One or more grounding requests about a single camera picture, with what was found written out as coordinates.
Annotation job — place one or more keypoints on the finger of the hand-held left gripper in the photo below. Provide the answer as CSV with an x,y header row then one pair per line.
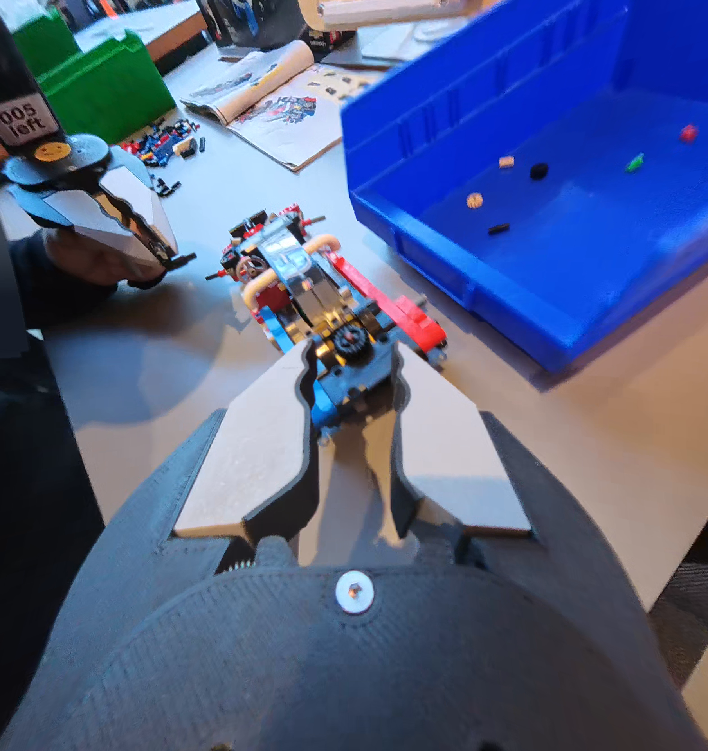
x,y
89,214
145,205

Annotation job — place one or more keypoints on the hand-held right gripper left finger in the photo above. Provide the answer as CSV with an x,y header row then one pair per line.
x,y
254,457

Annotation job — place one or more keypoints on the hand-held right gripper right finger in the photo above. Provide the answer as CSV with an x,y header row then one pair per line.
x,y
453,463

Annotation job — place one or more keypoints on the pile of mixed toy bricks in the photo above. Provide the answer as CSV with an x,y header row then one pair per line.
x,y
160,144

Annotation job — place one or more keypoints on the building instruction booklet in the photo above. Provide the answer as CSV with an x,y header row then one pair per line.
x,y
283,117

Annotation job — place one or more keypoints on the toy brick car model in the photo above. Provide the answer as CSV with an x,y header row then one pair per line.
x,y
330,293

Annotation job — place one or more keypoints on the person's left forearm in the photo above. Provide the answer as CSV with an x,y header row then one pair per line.
x,y
54,299

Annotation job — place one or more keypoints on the person's left hand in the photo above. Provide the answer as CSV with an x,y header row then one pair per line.
x,y
95,267

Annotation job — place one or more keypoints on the cluster of black pins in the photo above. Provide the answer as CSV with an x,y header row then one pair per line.
x,y
167,186

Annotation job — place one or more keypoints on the green plastic bin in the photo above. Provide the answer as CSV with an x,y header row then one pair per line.
x,y
42,41
107,94

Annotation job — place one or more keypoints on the black L-shaped beam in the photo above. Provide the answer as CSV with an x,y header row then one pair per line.
x,y
185,148

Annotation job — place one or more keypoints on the dark toy car set box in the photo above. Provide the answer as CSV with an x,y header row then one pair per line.
x,y
260,23

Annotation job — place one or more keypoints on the blue plastic bin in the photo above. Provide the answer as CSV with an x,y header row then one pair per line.
x,y
565,264

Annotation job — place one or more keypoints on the short black pin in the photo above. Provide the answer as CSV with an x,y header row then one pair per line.
x,y
499,229

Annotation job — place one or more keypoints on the tan round brick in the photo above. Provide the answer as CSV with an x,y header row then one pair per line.
x,y
475,200

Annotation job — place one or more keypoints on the wooden rounded stand board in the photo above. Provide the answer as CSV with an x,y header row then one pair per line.
x,y
359,12

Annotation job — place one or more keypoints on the white stand base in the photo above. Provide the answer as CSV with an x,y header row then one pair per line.
x,y
401,46

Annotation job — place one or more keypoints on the black round brick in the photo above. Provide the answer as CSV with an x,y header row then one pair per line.
x,y
539,171

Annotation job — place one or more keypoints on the small green brick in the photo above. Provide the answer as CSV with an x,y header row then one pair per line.
x,y
634,163

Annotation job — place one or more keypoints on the small red brick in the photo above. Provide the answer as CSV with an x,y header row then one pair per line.
x,y
688,134

